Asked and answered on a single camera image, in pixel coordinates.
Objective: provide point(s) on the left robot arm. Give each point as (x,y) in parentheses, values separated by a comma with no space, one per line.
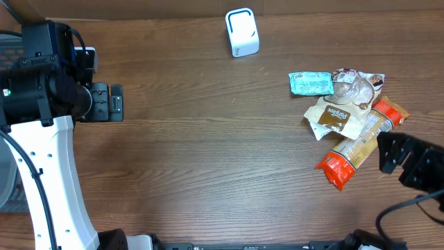
(41,101)

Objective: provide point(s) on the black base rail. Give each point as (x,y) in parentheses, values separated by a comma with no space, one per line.
(314,245)

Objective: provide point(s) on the teal snack packet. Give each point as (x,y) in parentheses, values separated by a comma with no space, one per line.
(311,83)

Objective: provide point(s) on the orange spaghetti packet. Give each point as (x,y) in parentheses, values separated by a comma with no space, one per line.
(341,163)

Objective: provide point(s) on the white tube gold cap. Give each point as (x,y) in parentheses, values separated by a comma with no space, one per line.
(319,131)

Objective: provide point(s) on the grey plastic mesh basket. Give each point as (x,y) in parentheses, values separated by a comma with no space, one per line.
(13,197)

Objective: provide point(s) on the white barcode scanner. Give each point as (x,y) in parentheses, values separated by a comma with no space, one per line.
(242,32)

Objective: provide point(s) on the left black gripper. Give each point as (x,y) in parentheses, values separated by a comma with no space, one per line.
(101,90)

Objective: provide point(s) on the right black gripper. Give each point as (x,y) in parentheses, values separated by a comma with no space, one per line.
(394,149)

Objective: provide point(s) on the beige brown bread bag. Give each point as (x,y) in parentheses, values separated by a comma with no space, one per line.
(345,111)

